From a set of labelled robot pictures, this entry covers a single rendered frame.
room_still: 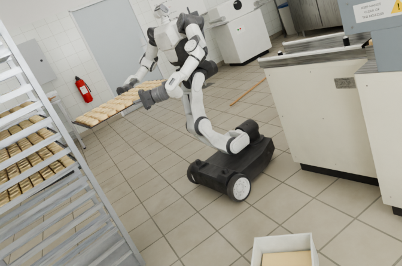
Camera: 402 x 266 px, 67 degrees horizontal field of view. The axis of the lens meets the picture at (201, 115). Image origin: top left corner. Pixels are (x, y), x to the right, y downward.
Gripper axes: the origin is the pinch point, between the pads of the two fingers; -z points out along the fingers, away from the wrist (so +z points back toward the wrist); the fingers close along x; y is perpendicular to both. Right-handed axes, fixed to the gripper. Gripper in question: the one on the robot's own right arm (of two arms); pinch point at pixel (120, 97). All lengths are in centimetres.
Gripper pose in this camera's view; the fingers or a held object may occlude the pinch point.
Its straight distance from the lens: 221.8
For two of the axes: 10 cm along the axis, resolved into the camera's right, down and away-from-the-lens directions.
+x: -3.6, -8.7, -3.2
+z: 1.0, -3.8, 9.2
